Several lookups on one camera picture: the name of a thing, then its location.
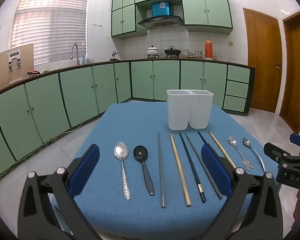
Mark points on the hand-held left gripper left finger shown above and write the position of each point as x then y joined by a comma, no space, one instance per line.
86,170

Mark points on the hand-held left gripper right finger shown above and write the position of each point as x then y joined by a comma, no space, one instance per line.
215,170

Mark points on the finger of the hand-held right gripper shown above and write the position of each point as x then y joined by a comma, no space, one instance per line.
295,138
275,151

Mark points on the grey metal chopstick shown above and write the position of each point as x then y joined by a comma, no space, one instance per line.
197,155
160,170

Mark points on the wooden chopstick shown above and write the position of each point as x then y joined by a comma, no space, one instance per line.
220,146
179,166

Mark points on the dark chopstick with metal band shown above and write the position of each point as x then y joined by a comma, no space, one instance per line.
190,162

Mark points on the small silver spoon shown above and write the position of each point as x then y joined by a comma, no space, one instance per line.
247,142

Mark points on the large silver spoon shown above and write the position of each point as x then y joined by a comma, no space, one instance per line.
121,151

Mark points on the black plastic spoon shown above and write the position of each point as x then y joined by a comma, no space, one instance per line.
140,152

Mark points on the white plastic utensil holder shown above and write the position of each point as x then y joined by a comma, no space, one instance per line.
180,110

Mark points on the blue table mat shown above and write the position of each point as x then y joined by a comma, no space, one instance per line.
140,120

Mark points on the green lower kitchen cabinets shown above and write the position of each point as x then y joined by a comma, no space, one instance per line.
77,92

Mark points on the green kitchen cabinets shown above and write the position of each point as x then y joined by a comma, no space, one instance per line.
207,10
77,92

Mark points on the red cloth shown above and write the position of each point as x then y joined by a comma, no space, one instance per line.
33,73

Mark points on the silver kitchen faucet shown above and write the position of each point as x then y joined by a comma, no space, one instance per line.
77,55

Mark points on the glass jar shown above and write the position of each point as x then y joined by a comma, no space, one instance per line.
198,54

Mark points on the orange thermos flask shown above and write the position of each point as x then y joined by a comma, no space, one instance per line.
208,50

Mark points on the beige water purifier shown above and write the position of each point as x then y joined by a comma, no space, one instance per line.
25,62

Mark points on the black wok with lid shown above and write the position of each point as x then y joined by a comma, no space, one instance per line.
172,52

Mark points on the white cooking pot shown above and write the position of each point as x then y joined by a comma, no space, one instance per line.
152,51

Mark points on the white window blind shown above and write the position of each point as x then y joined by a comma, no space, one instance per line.
50,25

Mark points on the green upper kitchen cabinets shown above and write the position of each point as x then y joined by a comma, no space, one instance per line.
207,10

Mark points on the black range hood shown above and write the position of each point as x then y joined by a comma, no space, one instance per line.
160,20

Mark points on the blue wrapped hood chimney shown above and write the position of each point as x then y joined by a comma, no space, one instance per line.
160,10

